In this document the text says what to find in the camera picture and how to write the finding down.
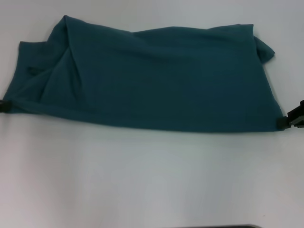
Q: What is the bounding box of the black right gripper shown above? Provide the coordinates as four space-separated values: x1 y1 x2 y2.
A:
276 99 304 131

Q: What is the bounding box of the teal T-shirt with white print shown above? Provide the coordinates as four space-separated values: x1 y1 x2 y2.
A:
4 15 285 133

